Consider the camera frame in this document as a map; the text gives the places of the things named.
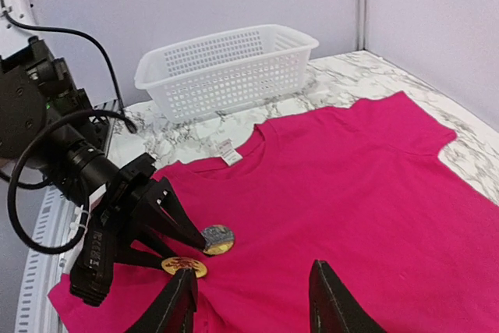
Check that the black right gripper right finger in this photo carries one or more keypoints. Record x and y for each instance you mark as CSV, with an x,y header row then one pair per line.
x,y
332,307

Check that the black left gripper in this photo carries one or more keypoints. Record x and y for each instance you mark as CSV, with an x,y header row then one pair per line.
x,y
141,210

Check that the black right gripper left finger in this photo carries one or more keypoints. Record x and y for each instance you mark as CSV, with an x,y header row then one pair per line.
x,y
174,308

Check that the gold brooch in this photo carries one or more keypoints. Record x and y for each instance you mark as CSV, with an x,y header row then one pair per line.
x,y
172,265

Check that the silver round brooch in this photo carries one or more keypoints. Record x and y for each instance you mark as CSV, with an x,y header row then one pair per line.
x,y
219,239

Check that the magenta t-shirt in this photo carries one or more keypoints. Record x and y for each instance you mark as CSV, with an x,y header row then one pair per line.
x,y
361,188

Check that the white shirt neck label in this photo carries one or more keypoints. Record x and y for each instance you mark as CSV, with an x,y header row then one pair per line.
x,y
228,153

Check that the white plastic basket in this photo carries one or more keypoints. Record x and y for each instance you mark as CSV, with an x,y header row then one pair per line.
x,y
225,72

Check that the aluminium left corner post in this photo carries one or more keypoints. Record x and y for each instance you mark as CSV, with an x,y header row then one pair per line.
x,y
361,24

